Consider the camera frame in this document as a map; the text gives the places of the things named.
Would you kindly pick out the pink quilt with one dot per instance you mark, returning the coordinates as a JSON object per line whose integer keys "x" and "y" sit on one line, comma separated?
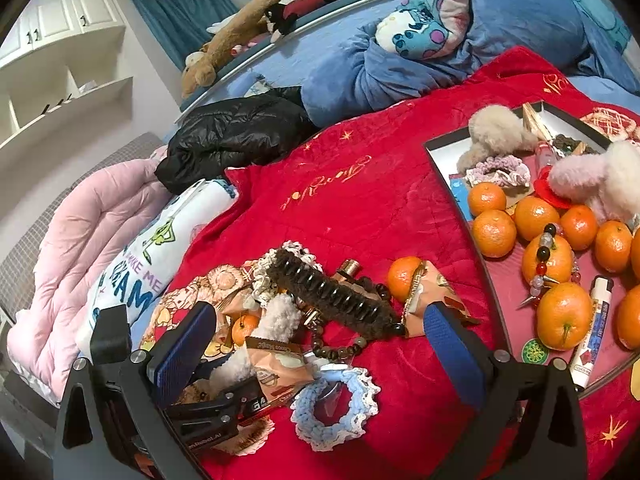
{"x": 85, "y": 260}

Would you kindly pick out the white fuzzy hair claw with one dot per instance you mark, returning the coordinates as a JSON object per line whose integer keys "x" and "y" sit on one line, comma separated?
{"x": 280, "y": 317}

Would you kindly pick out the blue cartoon printed cushion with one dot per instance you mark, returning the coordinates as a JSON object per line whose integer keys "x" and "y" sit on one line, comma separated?
{"x": 425, "y": 20}

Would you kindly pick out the dark knitted scrunchie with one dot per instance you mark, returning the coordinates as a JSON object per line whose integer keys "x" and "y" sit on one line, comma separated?
{"x": 565, "y": 142}

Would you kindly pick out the brown plush toy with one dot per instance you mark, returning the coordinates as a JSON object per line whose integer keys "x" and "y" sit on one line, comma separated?
{"x": 235, "y": 35}

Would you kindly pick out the pink fluffy hair claw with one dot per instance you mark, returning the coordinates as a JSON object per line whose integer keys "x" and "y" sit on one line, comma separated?
{"x": 600, "y": 175}

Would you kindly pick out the dark cardboard box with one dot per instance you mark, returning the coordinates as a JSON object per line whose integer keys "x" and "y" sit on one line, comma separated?
{"x": 510, "y": 285}

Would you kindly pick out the white shelf cabinet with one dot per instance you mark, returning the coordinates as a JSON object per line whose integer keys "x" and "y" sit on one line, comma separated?
{"x": 55, "y": 85}

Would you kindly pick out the kraft snack packet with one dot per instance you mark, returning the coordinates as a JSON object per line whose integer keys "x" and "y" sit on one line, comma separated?
{"x": 280, "y": 365}

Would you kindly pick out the white printed pillow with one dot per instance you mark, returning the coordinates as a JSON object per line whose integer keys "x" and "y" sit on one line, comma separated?
{"x": 150, "y": 265}

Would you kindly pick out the clear plastic bag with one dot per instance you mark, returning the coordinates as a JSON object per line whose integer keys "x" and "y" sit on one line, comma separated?
{"x": 330, "y": 400}

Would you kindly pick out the grey fluffy hair claw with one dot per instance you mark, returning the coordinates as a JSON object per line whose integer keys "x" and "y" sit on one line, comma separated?
{"x": 492, "y": 132}

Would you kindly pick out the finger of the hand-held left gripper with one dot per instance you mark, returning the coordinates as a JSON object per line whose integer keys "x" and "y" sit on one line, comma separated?
{"x": 111, "y": 332}
{"x": 210, "y": 407}

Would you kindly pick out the blue duvet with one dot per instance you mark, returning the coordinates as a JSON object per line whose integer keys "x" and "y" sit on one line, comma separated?
{"x": 400, "y": 70}

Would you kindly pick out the orange mandarin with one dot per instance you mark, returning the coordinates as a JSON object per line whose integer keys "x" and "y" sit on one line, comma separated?
{"x": 494, "y": 233}
{"x": 630, "y": 315}
{"x": 402, "y": 277}
{"x": 486, "y": 198}
{"x": 245, "y": 330}
{"x": 636, "y": 252}
{"x": 555, "y": 267}
{"x": 612, "y": 246}
{"x": 564, "y": 315}
{"x": 536, "y": 217}
{"x": 579, "y": 226}

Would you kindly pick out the red fabric flower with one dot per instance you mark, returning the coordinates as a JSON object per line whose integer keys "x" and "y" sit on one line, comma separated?
{"x": 545, "y": 192}

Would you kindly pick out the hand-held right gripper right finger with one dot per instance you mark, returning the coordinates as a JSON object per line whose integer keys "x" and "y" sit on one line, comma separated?
{"x": 452, "y": 360}

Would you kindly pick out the small clear bottle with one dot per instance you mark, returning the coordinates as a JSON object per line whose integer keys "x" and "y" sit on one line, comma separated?
{"x": 545, "y": 152}

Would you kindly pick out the kraft triangular packet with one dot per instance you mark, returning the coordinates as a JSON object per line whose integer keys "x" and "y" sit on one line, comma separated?
{"x": 440, "y": 285}

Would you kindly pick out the silver curved bed rail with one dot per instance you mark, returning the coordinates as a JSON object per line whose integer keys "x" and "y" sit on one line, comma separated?
{"x": 360, "y": 2}

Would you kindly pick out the gold striped triangular packet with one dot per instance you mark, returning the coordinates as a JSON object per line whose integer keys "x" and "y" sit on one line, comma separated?
{"x": 535, "y": 122}

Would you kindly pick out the blue curtain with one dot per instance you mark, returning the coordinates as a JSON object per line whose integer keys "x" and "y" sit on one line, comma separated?
{"x": 185, "y": 10}

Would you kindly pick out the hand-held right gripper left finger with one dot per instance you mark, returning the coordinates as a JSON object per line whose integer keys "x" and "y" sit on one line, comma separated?
{"x": 182, "y": 355}

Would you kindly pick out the brown fuzzy hair claw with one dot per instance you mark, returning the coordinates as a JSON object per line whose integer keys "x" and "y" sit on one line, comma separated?
{"x": 330, "y": 295}

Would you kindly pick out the black puffer jacket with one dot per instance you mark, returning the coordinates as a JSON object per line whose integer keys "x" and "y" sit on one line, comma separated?
{"x": 235, "y": 135}

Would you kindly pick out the white lace scrunchie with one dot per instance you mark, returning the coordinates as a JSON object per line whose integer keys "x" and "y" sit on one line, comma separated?
{"x": 260, "y": 280}

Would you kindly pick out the small brown ridged tube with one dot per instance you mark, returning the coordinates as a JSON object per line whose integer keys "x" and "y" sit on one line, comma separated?
{"x": 350, "y": 270}

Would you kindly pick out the red printed blanket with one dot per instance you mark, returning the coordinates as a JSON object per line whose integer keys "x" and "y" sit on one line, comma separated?
{"x": 380, "y": 200}

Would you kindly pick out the blue crochet scrunchie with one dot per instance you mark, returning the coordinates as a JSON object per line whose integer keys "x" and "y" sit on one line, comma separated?
{"x": 305, "y": 410}

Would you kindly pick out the blue bed sheet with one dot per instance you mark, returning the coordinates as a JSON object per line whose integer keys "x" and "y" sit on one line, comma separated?
{"x": 280, "y": 60}

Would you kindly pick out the black and red plush toy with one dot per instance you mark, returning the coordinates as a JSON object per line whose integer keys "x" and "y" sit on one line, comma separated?
{"x": 305, "y": 7}

